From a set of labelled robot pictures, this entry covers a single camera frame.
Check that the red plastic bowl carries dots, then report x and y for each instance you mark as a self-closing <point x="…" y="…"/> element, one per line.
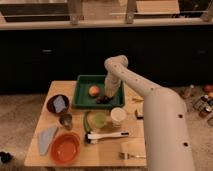
<point x="65" y="148"/>

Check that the green plastic tray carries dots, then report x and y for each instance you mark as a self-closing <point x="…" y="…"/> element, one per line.
<point x="82" y="99"/>

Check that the red orange apple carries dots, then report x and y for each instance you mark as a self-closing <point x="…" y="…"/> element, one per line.
<point x="94" y="91"/>

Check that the white paper cup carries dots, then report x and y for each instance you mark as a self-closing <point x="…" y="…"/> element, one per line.
<point x="118" y="115"/>

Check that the black object on floor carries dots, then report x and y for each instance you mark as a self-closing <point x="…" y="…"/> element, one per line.
<point x="5" y="157"/>

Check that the blue grey sponge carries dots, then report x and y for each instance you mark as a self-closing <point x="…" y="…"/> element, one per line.
<point x="59" y="104"/>

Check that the light green cup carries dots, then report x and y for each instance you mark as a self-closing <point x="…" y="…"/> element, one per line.
<point x="99" y="120"/>

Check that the small metal cup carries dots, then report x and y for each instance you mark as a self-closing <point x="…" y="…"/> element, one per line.
<point x="66" y="121"/>

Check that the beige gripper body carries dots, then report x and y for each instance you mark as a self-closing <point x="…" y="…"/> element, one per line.
<point x="112" y="84"/>

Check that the yellow banana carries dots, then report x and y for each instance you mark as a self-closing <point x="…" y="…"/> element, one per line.
<point x="137" y="99"/>

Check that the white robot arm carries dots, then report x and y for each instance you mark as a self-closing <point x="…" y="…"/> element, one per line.
<point x="165" y="131"/>

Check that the green cucumber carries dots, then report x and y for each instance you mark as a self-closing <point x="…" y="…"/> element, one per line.
<point x="87" y="127"/>

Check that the black wooden block brush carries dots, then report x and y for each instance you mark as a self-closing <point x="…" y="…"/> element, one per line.
<point x="139" y="116"/>

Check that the dark purple grape bunch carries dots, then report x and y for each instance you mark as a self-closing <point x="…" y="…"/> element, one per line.
<point x="102" y="100"/>

